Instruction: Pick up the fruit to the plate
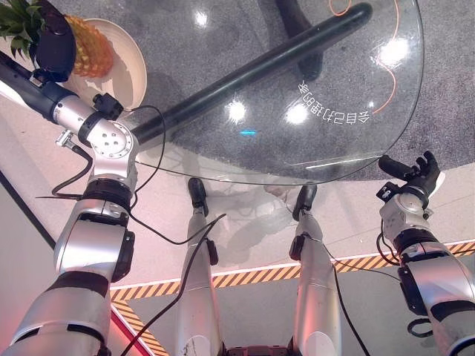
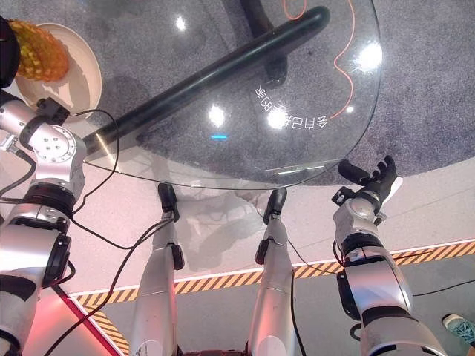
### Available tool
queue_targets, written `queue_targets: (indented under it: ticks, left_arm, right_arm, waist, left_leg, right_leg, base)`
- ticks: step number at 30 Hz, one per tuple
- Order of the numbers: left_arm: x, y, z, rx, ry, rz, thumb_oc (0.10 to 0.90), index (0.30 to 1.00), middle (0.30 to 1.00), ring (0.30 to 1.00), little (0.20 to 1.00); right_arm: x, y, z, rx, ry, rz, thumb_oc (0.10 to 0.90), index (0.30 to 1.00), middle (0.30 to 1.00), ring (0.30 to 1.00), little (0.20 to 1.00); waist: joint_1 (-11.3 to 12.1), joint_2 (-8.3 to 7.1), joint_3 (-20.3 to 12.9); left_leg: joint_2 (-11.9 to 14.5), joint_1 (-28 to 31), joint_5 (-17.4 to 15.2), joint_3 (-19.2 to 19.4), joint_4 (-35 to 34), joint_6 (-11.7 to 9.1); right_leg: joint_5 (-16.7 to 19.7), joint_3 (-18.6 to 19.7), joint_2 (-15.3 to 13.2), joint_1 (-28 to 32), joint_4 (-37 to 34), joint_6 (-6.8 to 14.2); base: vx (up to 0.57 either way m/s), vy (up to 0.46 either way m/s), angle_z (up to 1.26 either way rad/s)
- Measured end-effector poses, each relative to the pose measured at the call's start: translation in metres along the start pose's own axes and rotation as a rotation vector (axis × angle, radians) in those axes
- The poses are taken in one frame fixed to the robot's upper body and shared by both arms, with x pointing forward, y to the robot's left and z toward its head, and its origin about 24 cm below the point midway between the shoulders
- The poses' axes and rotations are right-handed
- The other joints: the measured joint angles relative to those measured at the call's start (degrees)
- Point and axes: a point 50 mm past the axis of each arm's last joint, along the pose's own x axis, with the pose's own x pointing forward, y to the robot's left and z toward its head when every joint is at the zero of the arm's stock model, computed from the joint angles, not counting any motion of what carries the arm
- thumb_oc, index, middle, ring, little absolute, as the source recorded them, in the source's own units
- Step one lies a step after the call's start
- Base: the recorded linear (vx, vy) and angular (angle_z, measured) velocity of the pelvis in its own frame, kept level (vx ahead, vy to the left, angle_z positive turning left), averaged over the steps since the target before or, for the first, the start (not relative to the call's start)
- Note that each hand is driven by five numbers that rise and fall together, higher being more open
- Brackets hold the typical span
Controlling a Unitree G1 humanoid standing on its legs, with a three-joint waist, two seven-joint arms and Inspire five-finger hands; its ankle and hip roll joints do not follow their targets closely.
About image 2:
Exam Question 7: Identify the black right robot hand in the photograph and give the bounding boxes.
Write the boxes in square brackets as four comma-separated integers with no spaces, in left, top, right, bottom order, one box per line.
[337,154,404,205]

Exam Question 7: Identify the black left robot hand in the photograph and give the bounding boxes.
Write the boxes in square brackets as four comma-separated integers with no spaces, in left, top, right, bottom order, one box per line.
[0,16,22,89]

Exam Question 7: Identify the yellow spiky fruit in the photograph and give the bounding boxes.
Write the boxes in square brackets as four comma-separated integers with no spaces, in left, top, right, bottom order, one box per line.
[7,20,71,83]

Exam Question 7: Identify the white round plate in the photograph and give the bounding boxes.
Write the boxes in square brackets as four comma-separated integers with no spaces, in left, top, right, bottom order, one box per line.
[14,22,103,120]

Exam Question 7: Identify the grey round rug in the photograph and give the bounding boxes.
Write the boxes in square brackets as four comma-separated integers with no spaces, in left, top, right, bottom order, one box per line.
[0,0,475,188]

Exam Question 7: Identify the silver right robot leg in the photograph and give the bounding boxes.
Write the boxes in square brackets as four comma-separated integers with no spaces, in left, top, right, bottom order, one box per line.
[246,188,298,356]

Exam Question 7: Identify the silver robot leg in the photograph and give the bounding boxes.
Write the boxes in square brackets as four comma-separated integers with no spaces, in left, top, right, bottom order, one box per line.
[246,188,298,356]
[128,182,186,356]

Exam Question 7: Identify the person's foot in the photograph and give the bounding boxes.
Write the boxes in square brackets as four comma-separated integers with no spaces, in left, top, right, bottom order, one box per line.
[441,313,475,349]

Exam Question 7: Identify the yellow black hazard tape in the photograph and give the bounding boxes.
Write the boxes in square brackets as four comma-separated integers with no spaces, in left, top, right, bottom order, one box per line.
[72,241,475,356]

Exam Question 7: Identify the black tubular table base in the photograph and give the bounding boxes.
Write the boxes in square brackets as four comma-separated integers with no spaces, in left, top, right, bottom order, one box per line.
[81,0,332,150]

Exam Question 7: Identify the silver left robot leg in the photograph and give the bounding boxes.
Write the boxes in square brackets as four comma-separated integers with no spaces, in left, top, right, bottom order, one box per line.
[128,182,186,356]

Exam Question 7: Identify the black cable by right leg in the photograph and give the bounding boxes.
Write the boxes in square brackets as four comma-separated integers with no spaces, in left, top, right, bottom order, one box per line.
[287,240,347,276]

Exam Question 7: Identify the black cable by leg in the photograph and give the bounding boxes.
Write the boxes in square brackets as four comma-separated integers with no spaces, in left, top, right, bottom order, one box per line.
[287,240,347,276]
[43,220,175,356]

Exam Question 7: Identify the thin orange cable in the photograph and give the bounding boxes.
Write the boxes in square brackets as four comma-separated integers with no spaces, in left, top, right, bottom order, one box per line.
[281,0,358,120]

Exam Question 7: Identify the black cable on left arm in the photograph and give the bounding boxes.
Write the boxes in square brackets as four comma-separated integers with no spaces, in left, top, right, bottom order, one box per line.
[0,108,166,250]

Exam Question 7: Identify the black cable by left leg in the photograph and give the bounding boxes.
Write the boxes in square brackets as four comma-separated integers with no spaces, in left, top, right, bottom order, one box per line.
[43,220,175,356]

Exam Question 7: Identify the red strap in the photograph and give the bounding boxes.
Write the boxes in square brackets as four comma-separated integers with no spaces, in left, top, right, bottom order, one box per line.
[50,283,124,356]

